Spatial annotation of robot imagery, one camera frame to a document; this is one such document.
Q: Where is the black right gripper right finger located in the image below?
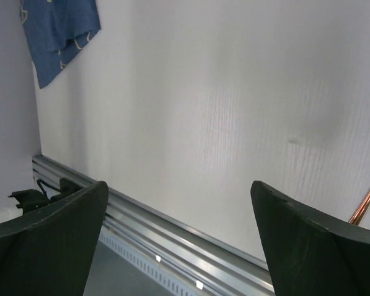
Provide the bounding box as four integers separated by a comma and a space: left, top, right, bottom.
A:
250, 181, 370, 295

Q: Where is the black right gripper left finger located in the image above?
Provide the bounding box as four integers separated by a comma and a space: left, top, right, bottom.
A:
0, 181, 109, 295

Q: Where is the copper fork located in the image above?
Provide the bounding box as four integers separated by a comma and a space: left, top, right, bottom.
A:
349, 189, 370, 226

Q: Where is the blue cloth placemat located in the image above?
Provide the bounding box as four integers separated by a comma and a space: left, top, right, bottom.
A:
19, 0, 101, 89

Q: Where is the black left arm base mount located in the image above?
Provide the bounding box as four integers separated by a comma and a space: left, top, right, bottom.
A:
8, 178, 82, 215

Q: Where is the aluminium rail frame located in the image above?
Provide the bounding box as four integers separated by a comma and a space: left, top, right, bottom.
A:
31, 155, 275, 296

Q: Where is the perforated cable duct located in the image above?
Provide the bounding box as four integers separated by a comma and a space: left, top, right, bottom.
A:
99, 229, 204, 295

